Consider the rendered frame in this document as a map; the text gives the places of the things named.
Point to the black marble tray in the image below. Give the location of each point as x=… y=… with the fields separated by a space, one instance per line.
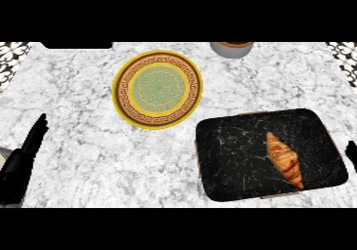
x=267 y=153

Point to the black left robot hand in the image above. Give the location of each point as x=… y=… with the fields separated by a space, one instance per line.
x=16 y=164

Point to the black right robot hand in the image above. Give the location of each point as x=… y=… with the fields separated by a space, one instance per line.
x=354 y=156

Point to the grey cup with brown rim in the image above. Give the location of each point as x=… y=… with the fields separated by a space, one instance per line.
x=232 y=49

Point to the yellow brown patterned plate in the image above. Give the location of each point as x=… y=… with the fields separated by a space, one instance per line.
x=158 y=89

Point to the golden brown croissant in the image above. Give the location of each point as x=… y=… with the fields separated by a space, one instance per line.
x=285 y=158

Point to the black flat appliance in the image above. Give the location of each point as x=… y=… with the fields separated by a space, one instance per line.
x=78 y=45

